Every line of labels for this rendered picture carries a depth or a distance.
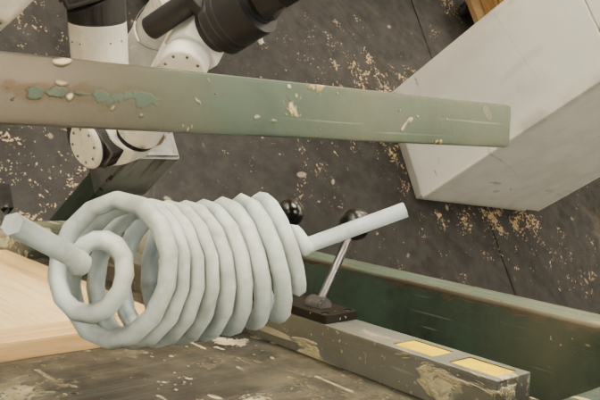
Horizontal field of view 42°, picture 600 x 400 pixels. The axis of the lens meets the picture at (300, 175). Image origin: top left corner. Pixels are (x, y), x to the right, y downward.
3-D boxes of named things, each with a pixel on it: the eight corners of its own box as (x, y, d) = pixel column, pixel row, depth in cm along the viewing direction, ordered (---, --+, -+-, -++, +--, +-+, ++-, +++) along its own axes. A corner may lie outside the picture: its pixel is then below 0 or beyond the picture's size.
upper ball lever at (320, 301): (312, 317, 90) (359, 215, 94) (335, 324, 87) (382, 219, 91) (292, 304, 88) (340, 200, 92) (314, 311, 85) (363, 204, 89)
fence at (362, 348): (74, 255, 142) (75, 234, 142) (528, 415, 70) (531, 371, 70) (47, 257, 139) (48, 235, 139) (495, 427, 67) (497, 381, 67)
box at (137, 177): (131, 150, 178) (167, 108, 166) (143, 196, 174) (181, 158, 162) (81, 148, 170) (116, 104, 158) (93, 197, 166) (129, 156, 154)
